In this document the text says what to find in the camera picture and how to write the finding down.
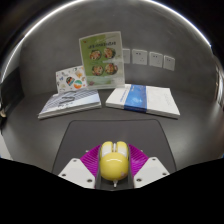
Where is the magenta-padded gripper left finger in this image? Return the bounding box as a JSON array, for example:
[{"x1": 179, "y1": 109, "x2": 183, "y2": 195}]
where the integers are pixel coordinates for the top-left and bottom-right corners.
[{"x1": 57, "y1": 143, "x2": 102, "y2": 190}]

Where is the white book with blue band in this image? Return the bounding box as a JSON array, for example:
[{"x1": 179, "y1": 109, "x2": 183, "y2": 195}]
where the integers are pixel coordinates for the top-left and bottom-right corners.
[{"x1": 105, "y1": 83, "x2": 181, "y2": 120}]

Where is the grey striped hardcover book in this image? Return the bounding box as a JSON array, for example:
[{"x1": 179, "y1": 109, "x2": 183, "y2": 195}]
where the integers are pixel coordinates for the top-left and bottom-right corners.
[{"x1": 37, "y1": 87, "x2": 103, "y2": 120}]

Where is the yellow and white computer mouse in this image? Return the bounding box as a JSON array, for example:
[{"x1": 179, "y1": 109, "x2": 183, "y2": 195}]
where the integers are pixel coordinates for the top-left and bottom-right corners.
[{"x1": 98, "y1": 140, "x2": 130, "y2": 188}]

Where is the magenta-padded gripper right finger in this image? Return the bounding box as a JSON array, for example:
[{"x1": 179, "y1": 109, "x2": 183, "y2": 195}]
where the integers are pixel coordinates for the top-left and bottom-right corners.
[{"x1": 126, "y1": 143, "x2": 171, "y2": 190}]

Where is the green menu sign stand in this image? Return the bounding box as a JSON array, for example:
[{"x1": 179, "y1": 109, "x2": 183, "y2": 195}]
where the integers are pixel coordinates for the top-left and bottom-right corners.
[{"x1": 78, "y1": 30, "x2": 126, "y2": 91}]

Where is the black mouse pad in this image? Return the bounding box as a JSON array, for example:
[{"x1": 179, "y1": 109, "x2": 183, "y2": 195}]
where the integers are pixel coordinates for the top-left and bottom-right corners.
[{"x1": 51, "y1": 118, "x2": 178, "y2": 176}]

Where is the white wall socket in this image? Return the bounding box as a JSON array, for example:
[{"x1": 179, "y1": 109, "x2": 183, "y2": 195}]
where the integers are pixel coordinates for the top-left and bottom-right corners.
[
  {"x1": 131, "y1": 48, "x2": 149, "y2": 66},
  {"x1": 162, "y1": 55, "x2": 176, "y2": 72},
  {"x1": 148, "y1": 51, "x2": 164, "y2": 69},
  {"x1": 122, "y1": 48, "x2": 132, "y2": 64}
]

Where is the white card with colourful stickers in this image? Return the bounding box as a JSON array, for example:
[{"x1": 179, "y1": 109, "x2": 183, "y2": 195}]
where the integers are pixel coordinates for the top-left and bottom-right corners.
[{"x1": 55, "y1": 65, "x2": 88, "y2": 94}]

